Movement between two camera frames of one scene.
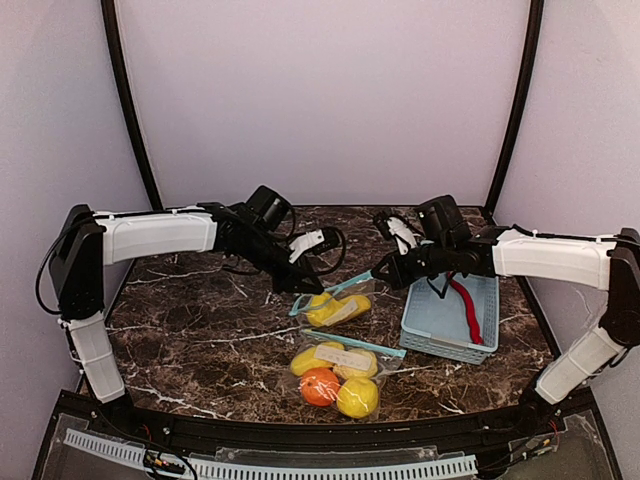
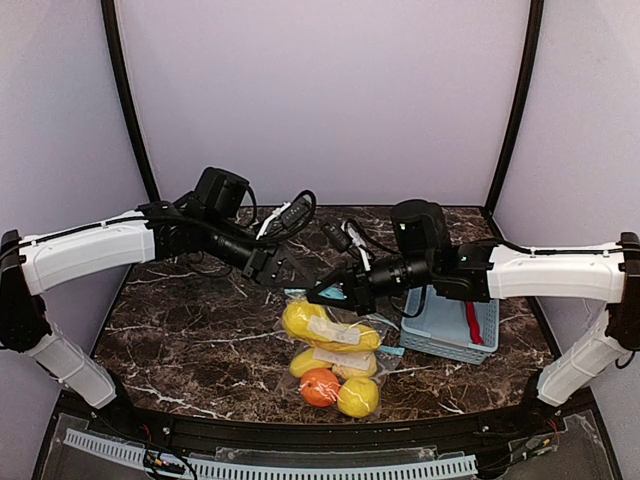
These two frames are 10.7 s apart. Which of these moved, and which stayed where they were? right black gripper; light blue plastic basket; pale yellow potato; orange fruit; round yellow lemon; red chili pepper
Moved: right black gripper
Stayed: light blue plastic basket; pale yellow potato; orange fruit; round yellow lemon; red chili pepper
